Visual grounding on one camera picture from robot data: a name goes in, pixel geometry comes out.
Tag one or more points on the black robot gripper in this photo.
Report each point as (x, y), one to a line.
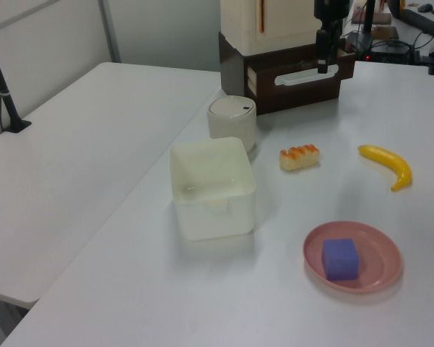
(330, 9)

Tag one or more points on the dark brown drawer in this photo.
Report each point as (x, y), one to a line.
(296, 90)

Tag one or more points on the dark brown drawer cabinet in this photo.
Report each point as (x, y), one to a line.
(233, 65)

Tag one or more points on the black upright stand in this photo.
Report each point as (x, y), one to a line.
(368, 16)

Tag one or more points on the black electronics box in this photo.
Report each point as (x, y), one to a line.
(386, 48)

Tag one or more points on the cream toy fridge cabinet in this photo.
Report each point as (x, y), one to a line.
(274, 21)

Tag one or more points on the black curved keyboard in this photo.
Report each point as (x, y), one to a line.
(420, 20)

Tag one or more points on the grey computer mouse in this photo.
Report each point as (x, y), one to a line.
(425, 7)

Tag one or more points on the toy bread with orange topping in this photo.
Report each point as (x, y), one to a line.
(299, 158)

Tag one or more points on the round cream trash can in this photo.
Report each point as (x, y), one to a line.
(232, 121)

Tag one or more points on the yellow toy banana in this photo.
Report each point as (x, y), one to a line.
(390, 160)

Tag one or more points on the white square plastic box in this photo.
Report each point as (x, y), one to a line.
(213, 188)

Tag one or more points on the pink plastic plate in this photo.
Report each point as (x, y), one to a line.
(375, 253)

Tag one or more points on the purple cube block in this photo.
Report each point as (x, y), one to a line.
(340, 259)

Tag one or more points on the black camera stand pole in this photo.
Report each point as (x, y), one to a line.
(1, 86)

